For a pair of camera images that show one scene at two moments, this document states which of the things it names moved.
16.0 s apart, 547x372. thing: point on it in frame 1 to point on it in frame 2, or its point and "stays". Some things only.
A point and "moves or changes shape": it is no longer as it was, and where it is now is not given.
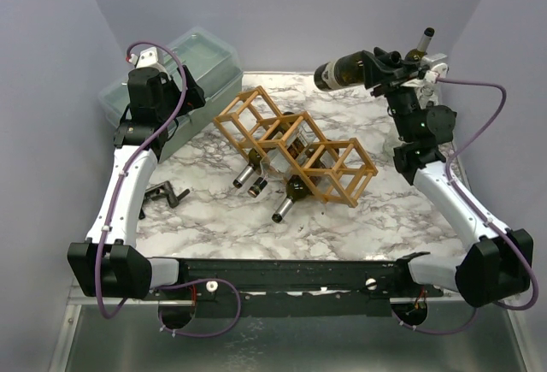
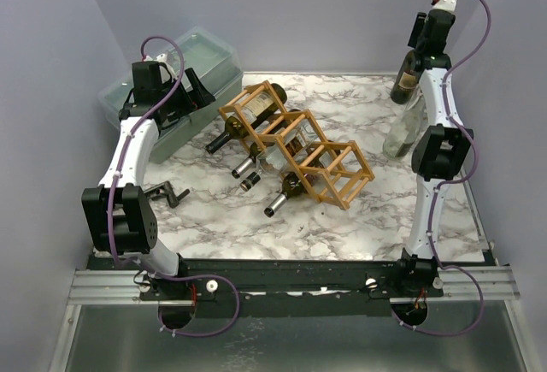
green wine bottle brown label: x=255 y=158 to x=259 y=146
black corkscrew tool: x=160 y=191 stays
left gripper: x=195 y=97 stays
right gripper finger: x=372 y=71 to x=417 y=28
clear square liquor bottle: x=284 y=160 moves or changes shape
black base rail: x=291 y=286 stays
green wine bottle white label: x=298 y=187 moves or changes shape
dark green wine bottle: x=342 y=72 to x=255 y=111
